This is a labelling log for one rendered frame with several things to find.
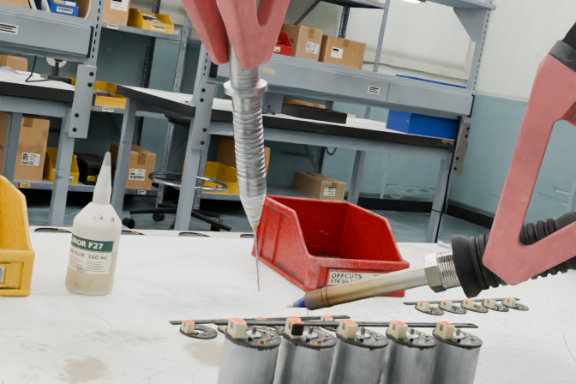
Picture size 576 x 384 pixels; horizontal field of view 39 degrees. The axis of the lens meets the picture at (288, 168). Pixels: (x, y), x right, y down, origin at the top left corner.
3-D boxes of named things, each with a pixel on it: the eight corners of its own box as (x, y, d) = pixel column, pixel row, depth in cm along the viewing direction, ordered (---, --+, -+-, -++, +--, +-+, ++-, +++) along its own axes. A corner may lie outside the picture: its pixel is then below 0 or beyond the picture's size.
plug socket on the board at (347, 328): (360, 339, 38) (363, 325, 37) (344, 339, 37) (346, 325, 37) (351, 333, 38) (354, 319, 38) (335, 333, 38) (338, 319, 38)
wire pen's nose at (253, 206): (235, 227, 32) (232, 193, 32) (253, 217, 33) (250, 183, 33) (256, 234, 32) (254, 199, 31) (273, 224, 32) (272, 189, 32)
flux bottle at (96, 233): (54, 284, 58) (74, 147, 57) (93, 279, 61) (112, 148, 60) (83, 297, 56) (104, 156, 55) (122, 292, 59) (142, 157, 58)
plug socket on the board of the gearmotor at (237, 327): (249, 339, 35) (252, 323, 35) (231, 339, 35) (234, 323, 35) (243, 332, 36) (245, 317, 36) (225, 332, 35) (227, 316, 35)
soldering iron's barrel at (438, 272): (306, 324, 33) (461, 291, 31) (296, 287, 33) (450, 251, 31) (316, 315, 34) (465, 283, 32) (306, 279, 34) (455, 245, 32)
